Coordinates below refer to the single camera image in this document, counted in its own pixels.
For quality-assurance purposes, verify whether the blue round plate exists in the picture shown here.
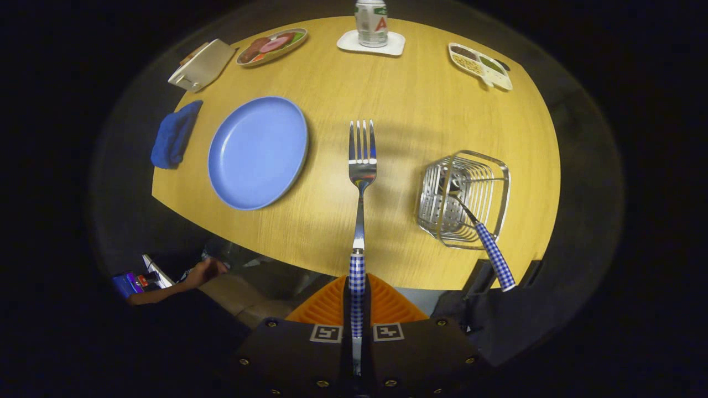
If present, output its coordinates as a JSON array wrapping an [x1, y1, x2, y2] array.
[[207, 96, 309, 211]]

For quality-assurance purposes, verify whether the white square coaster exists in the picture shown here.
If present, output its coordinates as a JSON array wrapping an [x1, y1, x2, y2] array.
[[337, 29, 406, 57]]

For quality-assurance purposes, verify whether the metal wire cutlery basket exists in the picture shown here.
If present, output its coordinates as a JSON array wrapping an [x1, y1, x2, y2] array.
[[416, 150, 511, 250]]

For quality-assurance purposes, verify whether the large brown meat piece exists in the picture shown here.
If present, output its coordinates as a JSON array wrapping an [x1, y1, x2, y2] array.
[[239, 38, 270, 63]]

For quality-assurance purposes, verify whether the white divided condiment dish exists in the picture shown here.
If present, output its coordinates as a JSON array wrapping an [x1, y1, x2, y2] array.
[[448, 43, 513, 91]]

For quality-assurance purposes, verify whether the black table bracket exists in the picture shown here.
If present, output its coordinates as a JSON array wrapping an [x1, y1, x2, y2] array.
[[520, 260, 543, 288], [462, 259, 496, 296]]

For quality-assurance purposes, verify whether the blue folded cloth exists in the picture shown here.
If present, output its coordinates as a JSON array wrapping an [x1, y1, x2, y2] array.
[[150, 99, 204, 169]]

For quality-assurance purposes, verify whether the fork with blue checkered handle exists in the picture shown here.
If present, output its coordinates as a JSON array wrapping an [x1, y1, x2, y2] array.
[[348, 119, 378, 376]]

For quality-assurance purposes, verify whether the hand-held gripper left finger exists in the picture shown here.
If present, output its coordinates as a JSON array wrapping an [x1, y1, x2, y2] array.
[[232, 274, 357, 398]]

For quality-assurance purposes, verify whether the spoon with blue checkered handle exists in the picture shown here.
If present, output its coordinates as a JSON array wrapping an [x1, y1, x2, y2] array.
[[442, 177, 516, 292]]

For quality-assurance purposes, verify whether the open white laptop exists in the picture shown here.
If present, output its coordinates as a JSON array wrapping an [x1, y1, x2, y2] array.
[[112, 254, 175, 300]]

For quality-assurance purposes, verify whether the white drink bottle green cap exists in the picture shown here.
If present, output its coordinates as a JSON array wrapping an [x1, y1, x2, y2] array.
[[355, 0, 388, 48]]

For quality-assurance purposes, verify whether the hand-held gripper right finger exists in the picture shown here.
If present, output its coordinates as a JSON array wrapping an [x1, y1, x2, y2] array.
[[357, 274, 493, 398]]

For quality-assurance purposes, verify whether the pink ham slice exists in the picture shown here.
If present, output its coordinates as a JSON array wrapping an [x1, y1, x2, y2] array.
[[259, 36, 291, 54]]

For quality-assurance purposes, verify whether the white toaster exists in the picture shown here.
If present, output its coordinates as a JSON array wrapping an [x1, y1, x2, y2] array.
[[168, 38, 237, 93]]

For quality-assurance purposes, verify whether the toast slice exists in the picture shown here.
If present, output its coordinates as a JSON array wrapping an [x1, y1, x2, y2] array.
[[180, 43, 209, 65]]

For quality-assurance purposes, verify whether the beige food plate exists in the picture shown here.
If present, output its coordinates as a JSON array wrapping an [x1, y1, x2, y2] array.
[[236, 28, 309, 67]]

